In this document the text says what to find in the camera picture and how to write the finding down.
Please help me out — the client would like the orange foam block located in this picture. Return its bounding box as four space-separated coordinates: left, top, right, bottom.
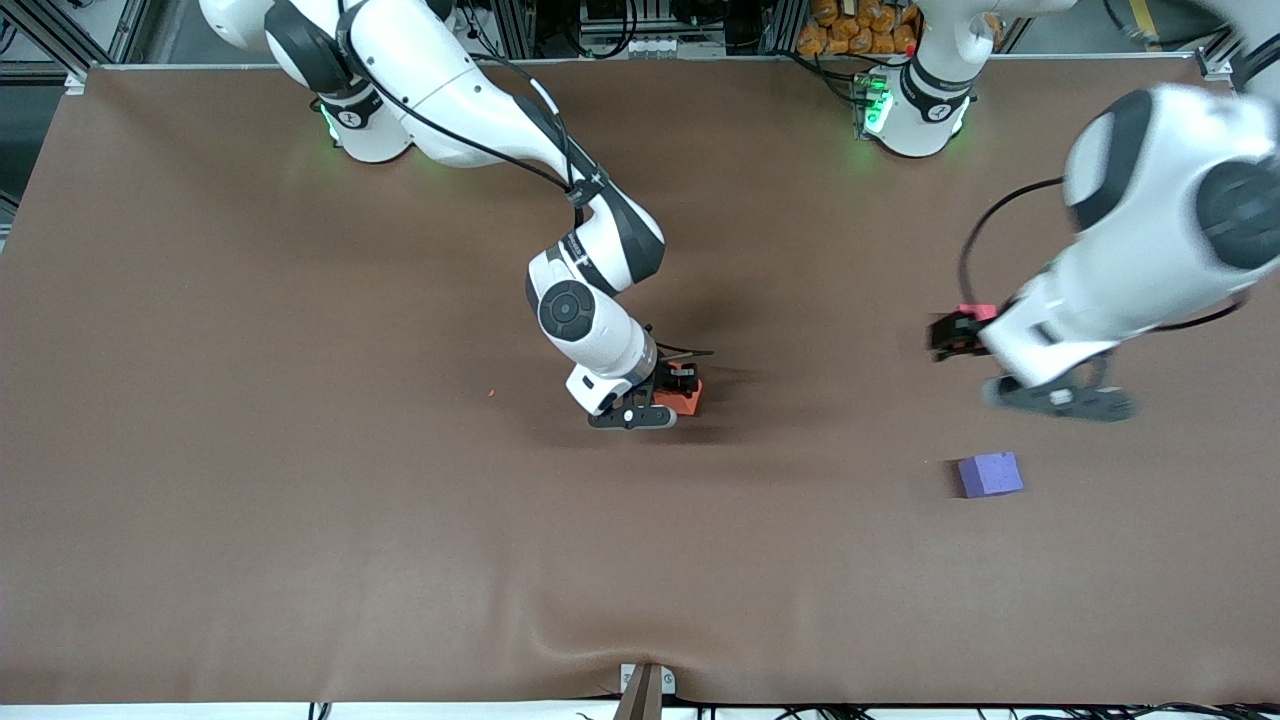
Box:
654 378 704 419

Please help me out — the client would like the purple foam block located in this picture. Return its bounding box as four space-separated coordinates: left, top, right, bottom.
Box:
958 452 1025 499

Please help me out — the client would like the brown table cover mat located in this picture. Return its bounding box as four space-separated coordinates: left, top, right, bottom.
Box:
0 55 1280 707

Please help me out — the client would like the metal table edge clamp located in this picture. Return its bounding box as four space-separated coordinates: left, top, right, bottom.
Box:
614 662 677 720

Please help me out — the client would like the pile of orange bags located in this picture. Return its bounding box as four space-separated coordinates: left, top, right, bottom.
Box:
797 0 919 57

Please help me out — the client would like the white terminal block row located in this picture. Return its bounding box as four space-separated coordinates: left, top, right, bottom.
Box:
590 34 727 60

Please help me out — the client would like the yellow floor tape strip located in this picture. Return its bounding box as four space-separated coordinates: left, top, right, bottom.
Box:
1128 0 1167 49

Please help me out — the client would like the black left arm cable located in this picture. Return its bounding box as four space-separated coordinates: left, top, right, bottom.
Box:
957 177 1249 336

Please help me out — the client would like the aluminium frame profile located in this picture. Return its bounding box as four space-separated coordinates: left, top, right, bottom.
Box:
1195 30 1246 81
0 0 151 93

